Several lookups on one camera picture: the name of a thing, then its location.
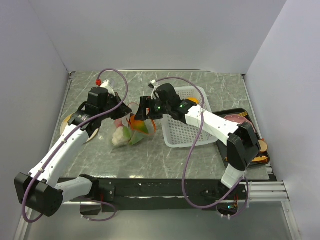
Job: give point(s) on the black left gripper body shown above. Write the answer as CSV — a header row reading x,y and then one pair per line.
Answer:
x,y
117,113

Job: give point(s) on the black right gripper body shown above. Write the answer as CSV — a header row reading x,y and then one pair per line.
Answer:
x,y
163,108

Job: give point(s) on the green orange mango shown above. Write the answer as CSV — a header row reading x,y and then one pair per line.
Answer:
x,y
139,126

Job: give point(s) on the orange lemon fruit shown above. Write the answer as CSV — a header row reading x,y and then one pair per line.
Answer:
x,y
193,100

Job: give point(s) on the red bell pepper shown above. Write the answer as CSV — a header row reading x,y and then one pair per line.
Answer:
x,y
121,122

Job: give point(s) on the clear zip bag orange zipper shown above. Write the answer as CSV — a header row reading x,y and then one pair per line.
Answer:
x,y
151,126

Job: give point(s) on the white cauliflower toy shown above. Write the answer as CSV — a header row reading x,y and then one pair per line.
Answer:
x,y
121,136

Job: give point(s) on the watermelon slice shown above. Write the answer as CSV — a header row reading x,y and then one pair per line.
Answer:
x,y
136,137

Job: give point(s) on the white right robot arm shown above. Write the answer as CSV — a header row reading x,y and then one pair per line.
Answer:
x,y
240,139

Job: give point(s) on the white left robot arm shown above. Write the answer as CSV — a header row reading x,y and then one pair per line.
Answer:
x,y
40,189

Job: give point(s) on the white plastic basket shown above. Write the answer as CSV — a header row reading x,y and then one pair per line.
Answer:
x,y
177,134

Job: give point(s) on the pink plate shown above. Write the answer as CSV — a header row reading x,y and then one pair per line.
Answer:
x,y
239,120

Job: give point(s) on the gold fork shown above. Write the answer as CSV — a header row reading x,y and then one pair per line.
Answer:
x,y
242,114

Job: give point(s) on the brown cup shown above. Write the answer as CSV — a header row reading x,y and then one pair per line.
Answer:
x,y
263,146

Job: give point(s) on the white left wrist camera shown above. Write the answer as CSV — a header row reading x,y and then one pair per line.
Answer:
x,y
108,84

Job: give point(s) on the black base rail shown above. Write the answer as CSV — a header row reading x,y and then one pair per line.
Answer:
x,y
155,195

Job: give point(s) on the aluminium frame rail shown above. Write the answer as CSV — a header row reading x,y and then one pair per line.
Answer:
x,y
169,218

